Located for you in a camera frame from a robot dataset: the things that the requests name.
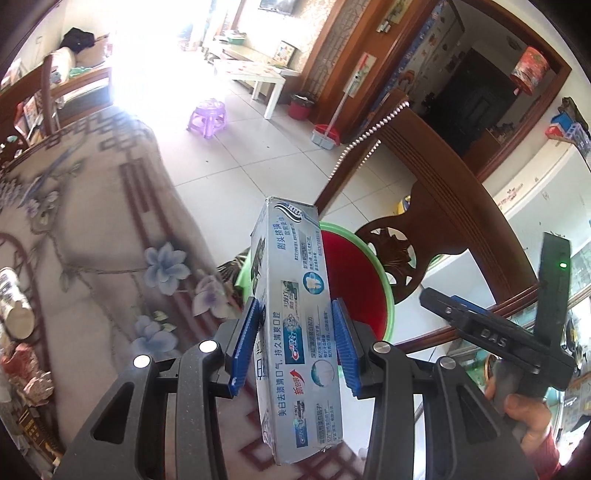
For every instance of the red lantern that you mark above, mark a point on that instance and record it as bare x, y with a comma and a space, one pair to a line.
530, 69

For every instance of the red bin with green rim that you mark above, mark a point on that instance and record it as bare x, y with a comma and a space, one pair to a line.
364, 286

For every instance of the grey toothpaste box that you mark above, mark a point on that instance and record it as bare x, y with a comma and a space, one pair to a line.
295, 277

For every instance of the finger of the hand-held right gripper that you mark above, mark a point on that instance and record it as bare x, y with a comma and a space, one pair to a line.
443, 307

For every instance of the black clothing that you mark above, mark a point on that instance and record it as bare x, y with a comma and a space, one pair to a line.
76, 39

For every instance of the blue plastic basket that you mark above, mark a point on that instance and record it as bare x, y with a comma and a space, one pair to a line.
570, 127

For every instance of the colourful framed picture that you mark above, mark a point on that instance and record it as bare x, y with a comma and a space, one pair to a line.
285, 54

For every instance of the colourful wall poster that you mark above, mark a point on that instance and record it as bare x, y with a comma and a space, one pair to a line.
429, 41

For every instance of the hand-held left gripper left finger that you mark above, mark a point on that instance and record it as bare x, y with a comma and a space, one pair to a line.
247, 341

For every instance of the carved dark wooden chair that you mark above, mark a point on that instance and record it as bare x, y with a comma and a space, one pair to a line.
461, 194

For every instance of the light TV cabinet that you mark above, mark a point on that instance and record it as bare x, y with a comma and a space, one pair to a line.
238, 51

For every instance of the broom with dustpan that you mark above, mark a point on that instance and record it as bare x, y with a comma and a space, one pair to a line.
325, 138

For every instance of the person's right hand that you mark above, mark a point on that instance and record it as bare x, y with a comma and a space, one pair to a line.
528, 420

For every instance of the wooden lattice partition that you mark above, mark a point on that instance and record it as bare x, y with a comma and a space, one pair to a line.
332, 41

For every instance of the yellow blue toy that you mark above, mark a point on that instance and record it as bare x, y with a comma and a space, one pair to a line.
405, 204

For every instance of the floral tablecloth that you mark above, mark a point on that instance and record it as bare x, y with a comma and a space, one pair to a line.
92, 230

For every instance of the small red waste bin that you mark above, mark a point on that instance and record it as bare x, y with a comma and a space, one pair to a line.
301, 108

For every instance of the white beaded strip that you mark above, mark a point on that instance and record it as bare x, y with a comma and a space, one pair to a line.
369, 134

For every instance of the plain wooden chair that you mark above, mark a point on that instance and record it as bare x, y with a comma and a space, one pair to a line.
50, 92

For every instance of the person's right forearm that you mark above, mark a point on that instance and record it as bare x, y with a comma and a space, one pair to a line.
542, 459

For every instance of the white coffee table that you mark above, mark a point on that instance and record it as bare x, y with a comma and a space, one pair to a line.
258, 71

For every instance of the crumpled paper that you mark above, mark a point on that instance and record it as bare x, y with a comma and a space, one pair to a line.
25, 374

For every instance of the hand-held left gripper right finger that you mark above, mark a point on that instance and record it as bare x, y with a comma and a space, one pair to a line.
346, 341

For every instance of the wall television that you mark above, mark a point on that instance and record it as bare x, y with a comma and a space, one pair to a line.
277, 4

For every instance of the purple plastic stool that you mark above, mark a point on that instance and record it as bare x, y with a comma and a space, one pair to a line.
207, 110

